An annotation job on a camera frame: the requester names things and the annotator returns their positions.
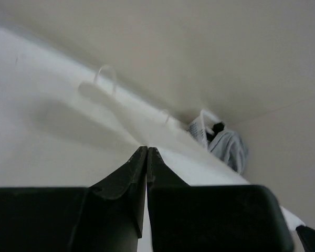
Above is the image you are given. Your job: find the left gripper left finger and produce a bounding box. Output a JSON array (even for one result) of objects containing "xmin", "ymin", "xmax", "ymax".
[{"xmin": 0, "ymin": 146, "xmax": 147, "ymax": 251}]

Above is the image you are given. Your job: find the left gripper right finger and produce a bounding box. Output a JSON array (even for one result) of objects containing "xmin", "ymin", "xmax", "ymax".
[{"xmin": 147, "ymin": 148, "xmax": 294, "ymax": 251}]

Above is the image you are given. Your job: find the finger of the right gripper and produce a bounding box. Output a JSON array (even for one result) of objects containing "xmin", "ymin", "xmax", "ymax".
[{"xmin": 296, "ymin": 225, "xmax": 315, "ymax": 252}]

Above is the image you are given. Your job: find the white tank top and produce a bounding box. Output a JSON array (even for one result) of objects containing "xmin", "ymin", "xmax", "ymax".
[{"xmin": 0, "ymin": 20, "xmax": 307, "ymax": 233}]

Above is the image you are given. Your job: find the grey tank top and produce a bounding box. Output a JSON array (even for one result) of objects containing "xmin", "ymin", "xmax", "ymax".
[{"xmin": 208, "ymin": 129, "xmax": 249, "ymax": 175}]

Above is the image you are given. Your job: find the black tank top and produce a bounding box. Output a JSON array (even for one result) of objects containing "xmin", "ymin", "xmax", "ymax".
[{"xmin": 206, "ymin": 122, "xmax": 225, "ymax": 143}]

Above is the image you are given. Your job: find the white plastic laundry basket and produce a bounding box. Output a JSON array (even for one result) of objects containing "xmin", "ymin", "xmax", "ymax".
[{"xmin": 187, "ymin": 109, "xmax": 220, "ymax": 150}]

